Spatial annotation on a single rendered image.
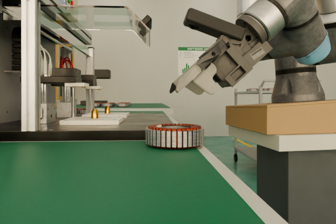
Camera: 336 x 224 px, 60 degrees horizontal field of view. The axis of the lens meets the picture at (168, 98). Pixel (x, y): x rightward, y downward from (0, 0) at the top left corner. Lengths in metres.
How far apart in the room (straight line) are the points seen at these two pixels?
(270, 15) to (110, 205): 0.44
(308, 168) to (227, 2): 5.94
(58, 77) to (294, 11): 0.59
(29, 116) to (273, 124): 0.57
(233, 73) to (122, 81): 5.68
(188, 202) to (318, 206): 0.72
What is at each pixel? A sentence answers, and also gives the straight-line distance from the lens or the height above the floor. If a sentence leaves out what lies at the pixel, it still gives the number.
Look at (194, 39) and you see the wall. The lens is 6.34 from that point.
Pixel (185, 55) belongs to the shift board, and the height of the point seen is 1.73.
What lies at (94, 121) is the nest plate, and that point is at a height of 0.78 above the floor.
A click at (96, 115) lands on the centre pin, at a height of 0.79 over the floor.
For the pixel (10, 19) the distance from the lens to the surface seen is 0.81.
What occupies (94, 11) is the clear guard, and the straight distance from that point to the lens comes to 0.80.
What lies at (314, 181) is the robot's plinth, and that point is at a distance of 0.93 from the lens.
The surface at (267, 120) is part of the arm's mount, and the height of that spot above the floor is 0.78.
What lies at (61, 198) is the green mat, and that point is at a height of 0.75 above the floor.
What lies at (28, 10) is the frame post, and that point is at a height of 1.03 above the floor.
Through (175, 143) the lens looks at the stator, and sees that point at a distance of 0.51.
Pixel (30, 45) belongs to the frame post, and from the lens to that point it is 0.69.
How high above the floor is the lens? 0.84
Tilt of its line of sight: level
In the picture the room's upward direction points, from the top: straight up
